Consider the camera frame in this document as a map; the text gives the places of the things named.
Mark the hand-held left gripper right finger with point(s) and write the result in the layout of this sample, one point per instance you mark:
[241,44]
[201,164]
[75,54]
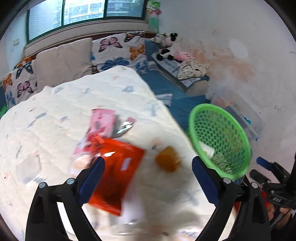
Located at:
[203,178]

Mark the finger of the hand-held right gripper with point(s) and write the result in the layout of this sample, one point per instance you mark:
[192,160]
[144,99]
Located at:
[260,177]
[264,161]

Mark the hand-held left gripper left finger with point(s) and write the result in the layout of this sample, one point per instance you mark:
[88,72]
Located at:
[92,178]

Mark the green plastic basket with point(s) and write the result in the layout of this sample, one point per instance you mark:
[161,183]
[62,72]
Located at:
[245,148]

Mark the red snack packet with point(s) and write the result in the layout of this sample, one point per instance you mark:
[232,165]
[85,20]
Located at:
[118,176]

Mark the orange bread piece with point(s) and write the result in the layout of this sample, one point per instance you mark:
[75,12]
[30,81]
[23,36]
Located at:
[167,160]

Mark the pink plastic packet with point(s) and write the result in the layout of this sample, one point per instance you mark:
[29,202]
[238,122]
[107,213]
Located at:
[101,120]

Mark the person's right hand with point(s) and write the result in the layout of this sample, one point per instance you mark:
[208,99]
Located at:
[281,221]

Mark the clear plastic storage box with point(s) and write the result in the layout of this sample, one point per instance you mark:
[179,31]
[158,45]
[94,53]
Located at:
[242,113]

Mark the silver foil wrapper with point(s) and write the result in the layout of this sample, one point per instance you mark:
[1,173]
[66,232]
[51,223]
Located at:
[126,126]

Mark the white quilted printed blanket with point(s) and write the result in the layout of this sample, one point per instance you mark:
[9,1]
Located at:
[46,129]

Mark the grey patterned sofa mat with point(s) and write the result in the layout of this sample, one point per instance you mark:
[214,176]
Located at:
[171,68]
[165,99]

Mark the spotted cream cloth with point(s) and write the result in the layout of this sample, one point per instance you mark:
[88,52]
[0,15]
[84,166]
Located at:
[193,69]

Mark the beige cushion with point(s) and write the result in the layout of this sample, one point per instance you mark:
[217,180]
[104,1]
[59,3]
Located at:
[64,62]

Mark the butterfly print pillow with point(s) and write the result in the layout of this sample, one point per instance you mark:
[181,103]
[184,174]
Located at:
[20,78]
[115,53]

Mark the pink plush toy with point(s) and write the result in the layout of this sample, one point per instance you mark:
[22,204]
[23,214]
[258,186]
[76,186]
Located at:
[183,56]

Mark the green framed window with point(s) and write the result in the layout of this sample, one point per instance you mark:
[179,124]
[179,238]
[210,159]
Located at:
[81,9]

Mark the green wall decoration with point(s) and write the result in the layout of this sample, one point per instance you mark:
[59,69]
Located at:
[153,14]

